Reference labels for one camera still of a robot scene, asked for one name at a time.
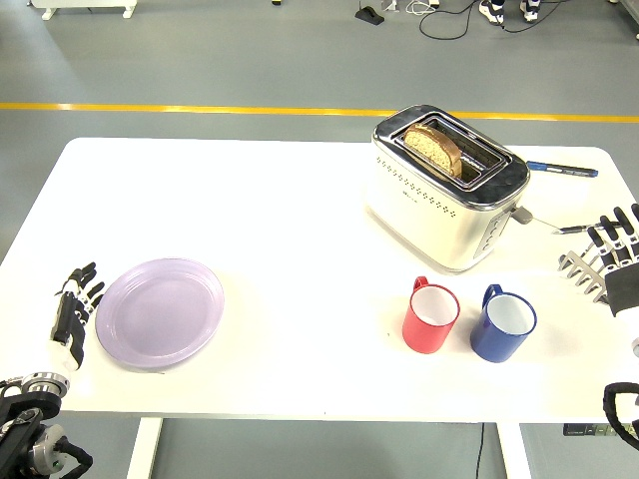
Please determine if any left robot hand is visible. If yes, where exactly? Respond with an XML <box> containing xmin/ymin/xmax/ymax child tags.
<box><xmin>47</xmin><ymin>261</ymin><xmax>106</xmax><ymax>374</ymax></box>

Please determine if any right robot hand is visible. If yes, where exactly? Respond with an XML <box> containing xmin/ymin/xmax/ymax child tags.
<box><xmin>586</xmin><ymin>203</ymin><xmax>639</xmax><ymax>346</ymax></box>

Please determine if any purple plastic plate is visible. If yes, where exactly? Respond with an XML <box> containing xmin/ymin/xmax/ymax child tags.
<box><xmin>94</xmin><ymin>256</ymin><xmax>227</xmax><ymax>373</ymax></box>

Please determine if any brown bread slice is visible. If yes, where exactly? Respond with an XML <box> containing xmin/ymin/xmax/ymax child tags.
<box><xmin>402</xmin><ymin>122</ymin><xmax>463</xmax><ymax>179</ymax></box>

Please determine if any blue marker pen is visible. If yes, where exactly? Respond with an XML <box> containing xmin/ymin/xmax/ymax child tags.
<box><xmin>526</xmin><ymin>160</ymin><xmax>599</xmax><ymax>178</ymax></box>

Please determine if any blue enamel mug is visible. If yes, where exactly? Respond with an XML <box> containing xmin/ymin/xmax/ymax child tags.
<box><xmin>469</xmin><ymin>283</ymin><xmax>539</xmax><ymax>364</ymax></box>

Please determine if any black table control panel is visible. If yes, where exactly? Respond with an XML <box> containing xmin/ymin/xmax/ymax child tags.
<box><xmin>563</xmin><ymin>422</ymin><xmax>639</xmax><ymax>438</ymax></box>

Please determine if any white table leg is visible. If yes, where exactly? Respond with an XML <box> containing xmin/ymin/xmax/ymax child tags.
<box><xmin>496</xmin><ymin>422</ymin><xmax>533</xmax><ymax>479</ymax></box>
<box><xmin>125</xmin><ymin>417</ymin><xmax>164</xmax><ymax>479</ymax></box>

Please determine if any red enamel mug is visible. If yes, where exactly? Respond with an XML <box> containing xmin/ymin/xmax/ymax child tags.
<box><xmin>401</xmin><ymin>275</ymin><xmax>460</xmax><ymax>355</ymax></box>

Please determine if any cream and chrome toaster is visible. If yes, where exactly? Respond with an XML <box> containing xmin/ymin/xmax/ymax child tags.
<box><xmin>362</xmin><ymin>103</ymin><xmax>536</xmax><ymax>274</ymax></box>

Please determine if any white furniture base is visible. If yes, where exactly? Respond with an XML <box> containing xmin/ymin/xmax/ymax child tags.
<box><xmin>39</xmin><ymin>0</ymin><xmax>139</xmax><ymax>20</ymax></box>

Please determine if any black foot pedal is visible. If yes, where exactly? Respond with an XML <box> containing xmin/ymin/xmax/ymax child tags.
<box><xmin>354</xmin><ymin>5</ymin><xmax>385</xmax><ymax>25</ymax></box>

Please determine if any thin black hanging cable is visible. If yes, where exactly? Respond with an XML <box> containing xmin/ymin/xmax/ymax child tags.
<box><xmin>473</xmin><ymin>422</ymin><xmax>486</xmax><ymax>479</ymax></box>

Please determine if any black floor cable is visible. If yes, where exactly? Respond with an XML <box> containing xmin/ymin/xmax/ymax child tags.
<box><xmin>417</xmin><ymin>0</ymin><xmax>506</xmax><ymax>39</ymax></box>

